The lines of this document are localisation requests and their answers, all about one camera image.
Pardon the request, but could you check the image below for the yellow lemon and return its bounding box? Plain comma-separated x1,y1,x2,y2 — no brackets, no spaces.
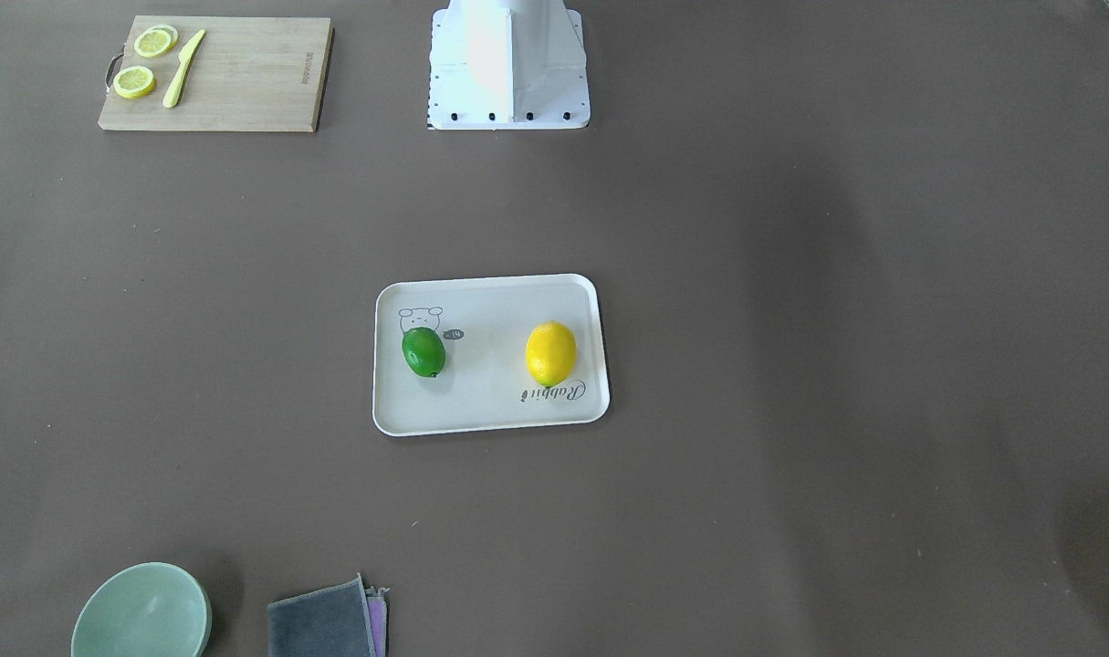
525,320,578,388

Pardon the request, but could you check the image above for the green lime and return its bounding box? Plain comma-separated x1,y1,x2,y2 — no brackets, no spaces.
401,326,446,380

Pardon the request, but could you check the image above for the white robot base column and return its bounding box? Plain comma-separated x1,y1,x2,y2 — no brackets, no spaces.
426,1,591,130

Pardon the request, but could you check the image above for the white rabbit tray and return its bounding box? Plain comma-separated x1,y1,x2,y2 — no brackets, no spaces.
372,273,610,437

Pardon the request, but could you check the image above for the grey folded cloth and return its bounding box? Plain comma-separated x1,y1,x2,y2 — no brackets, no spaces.
267,575,389,656

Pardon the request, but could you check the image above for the wooden cutting board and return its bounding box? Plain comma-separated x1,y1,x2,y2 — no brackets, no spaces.
98,14,334,132

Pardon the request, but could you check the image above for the yellow plastic knife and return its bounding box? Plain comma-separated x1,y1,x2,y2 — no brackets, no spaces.
162,29,206,109

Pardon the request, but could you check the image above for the lemon slice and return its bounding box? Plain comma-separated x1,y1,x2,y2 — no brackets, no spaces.
133,24,179,58
110,65,157,99

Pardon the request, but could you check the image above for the green ceramic bowl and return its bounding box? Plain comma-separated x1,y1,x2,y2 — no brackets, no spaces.
70,562,213,656

